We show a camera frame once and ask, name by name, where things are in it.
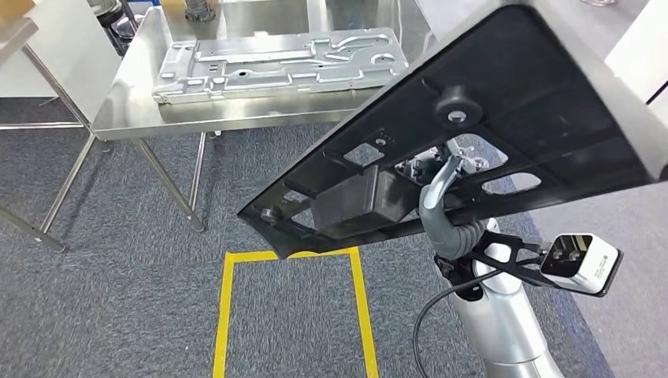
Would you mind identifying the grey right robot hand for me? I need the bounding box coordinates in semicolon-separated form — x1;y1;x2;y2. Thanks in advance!
395;139;492;235

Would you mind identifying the large black and grey panel part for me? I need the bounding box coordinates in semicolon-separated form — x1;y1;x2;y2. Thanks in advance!
237;0;668;261

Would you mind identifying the stainless steel workbench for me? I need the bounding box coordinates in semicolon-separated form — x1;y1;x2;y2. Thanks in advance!
36;0;434;235

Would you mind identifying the stamped grey metal plate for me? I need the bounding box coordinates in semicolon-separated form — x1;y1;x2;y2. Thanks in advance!
151;27;410;106

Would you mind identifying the dark round object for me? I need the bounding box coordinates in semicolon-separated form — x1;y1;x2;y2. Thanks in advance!
184;0;217;23

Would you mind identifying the black round stand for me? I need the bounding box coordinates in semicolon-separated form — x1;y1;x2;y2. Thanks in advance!
86;0;143;56

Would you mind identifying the black camera bracket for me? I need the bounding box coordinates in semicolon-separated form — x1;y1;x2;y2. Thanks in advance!
432;229;555;301

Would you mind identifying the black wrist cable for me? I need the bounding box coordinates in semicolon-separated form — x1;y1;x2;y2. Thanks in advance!
412;269;502;378

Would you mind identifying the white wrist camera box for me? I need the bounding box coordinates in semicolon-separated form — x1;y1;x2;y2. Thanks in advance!
540;233;624;298

